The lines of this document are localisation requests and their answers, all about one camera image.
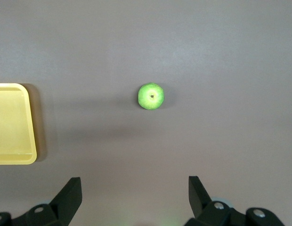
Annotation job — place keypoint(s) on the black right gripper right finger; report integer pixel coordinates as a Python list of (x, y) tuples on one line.
[(200, 200)]

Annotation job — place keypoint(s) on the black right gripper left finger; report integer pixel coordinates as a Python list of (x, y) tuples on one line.
[(66, 200)]

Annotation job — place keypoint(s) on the green apple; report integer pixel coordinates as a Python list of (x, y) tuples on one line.
[(150, 96)]

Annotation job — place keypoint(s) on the yellow plastic tray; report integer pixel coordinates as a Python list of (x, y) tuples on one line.
[(11, 122)]

